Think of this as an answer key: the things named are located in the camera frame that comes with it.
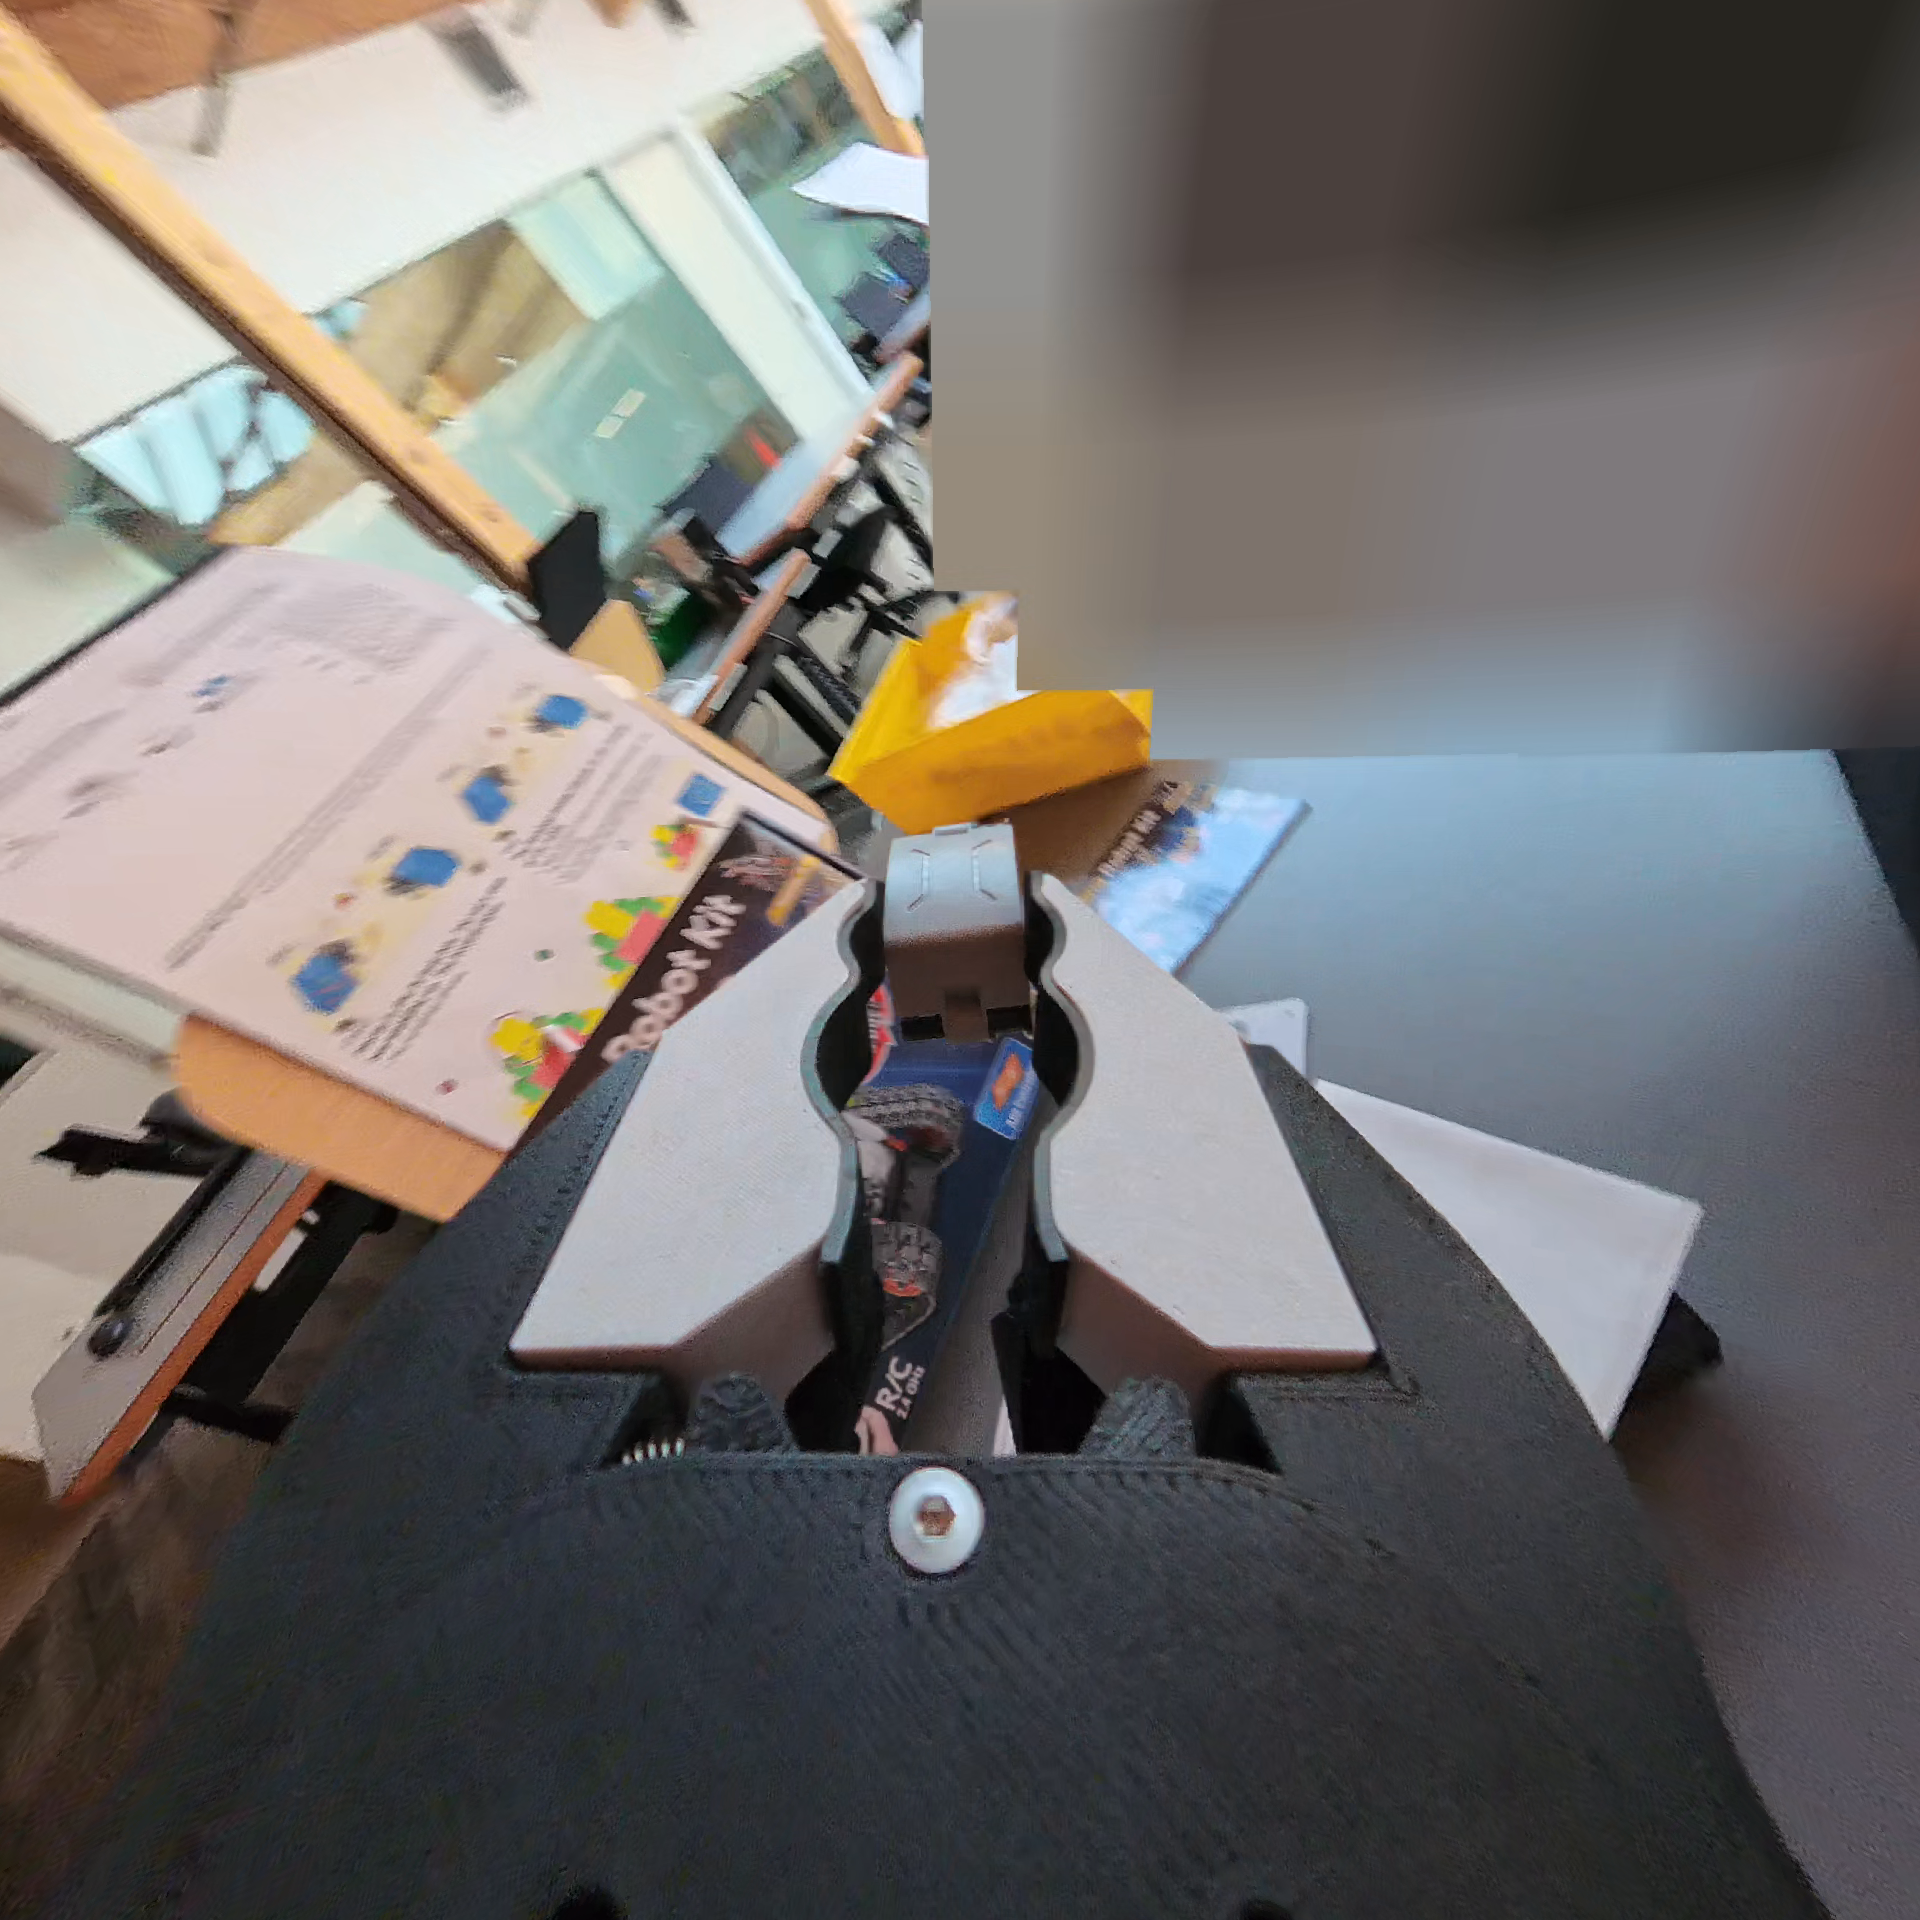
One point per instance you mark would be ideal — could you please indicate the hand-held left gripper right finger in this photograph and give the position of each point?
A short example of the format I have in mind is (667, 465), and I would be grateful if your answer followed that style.
(1200, 1200)

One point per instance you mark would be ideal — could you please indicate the grey desk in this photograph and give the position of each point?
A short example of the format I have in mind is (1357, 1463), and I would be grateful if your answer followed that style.
(1499, 930)

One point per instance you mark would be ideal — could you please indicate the black folded card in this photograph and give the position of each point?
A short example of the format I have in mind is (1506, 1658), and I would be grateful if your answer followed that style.
(566, 578)

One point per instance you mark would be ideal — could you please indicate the yellow plastic bin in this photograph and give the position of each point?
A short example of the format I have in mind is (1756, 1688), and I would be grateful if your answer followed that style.
(1020, 750)

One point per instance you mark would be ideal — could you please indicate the printed task sheet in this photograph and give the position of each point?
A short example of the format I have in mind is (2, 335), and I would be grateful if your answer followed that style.
(299, 780)

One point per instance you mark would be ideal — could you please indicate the black perforated board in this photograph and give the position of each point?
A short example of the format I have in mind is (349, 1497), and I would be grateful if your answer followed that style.
(1885, 826)

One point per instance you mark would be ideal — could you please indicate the grey building block piece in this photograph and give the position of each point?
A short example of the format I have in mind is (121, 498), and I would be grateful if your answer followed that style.
(953, 902)

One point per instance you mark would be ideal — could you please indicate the small blue booklet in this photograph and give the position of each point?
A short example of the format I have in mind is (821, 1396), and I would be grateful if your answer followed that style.
(1200, 869)

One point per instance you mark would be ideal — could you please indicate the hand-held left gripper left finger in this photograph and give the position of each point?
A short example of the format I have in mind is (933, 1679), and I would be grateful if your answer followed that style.
(674, 1200)

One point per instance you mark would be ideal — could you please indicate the blue robot kit box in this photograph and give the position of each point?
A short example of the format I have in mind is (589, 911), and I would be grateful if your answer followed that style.
(721, 930)

